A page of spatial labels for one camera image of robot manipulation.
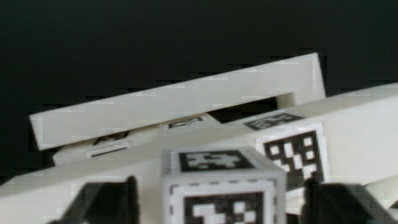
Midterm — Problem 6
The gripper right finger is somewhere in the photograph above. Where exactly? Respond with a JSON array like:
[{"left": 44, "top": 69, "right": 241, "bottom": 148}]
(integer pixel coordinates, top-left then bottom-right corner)
[{"left": 299, "top": 179, "right": 398, "bottom": 224}]

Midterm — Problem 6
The white chair back frame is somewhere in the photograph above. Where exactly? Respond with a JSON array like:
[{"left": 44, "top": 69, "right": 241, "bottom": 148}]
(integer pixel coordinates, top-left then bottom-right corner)
[{"left": 0, "top": 54, "right": 398, "bottom": 224}]

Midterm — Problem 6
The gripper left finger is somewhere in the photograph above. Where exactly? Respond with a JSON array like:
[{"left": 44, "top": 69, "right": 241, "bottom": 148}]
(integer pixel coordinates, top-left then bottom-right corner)
[{"left": 47, "top": 176, "right": 138, "bottom": 224}]

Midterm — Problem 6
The white tagged cube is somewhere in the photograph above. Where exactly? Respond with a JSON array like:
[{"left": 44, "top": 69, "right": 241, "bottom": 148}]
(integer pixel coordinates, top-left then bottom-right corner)
[{"left": 161, "top": 146, "right": 285, "bottom": 224}]

